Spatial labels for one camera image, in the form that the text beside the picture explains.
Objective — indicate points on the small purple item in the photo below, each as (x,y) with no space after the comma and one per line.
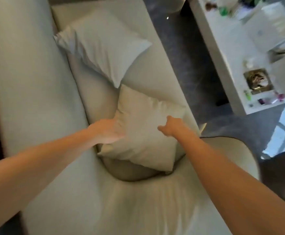
(280,96)

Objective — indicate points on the gold square tray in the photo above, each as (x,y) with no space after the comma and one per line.
(258,80)

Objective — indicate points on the cream square cushion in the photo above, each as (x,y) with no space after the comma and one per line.
(145,134)

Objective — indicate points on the person's left thumb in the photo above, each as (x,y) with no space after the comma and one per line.
(115,140)

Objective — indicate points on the light grey square cushion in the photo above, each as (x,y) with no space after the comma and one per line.
(103,48)

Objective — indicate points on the white paper sheet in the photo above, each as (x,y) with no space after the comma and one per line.
(267,31)

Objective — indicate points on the cream fabric sofa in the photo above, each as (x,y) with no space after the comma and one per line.
(34,83)

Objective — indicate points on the person's right forearm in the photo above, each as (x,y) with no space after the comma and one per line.
(230,188)

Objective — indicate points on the person's left forearm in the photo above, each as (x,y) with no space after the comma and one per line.
(34,166)

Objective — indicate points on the dark chair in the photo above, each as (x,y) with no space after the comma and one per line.
(283,176)

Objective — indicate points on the cream round pouf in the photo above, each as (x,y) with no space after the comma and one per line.
(176,4)

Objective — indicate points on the taupe cushion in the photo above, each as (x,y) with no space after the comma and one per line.
(130,171)

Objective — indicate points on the person's right hand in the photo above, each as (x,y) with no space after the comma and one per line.
(178,127)

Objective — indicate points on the small green bottle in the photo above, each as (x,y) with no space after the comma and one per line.
(248,94)

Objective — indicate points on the small brown item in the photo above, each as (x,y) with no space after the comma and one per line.
(210,6)

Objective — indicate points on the person's left hand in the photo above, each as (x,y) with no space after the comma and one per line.
(105,132)

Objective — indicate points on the white coffee table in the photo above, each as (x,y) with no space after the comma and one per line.
(233,58)

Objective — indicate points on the green plastic item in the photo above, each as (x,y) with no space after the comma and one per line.
(222,10)

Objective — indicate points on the person's right thumb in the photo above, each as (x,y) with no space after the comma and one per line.
(164,129)

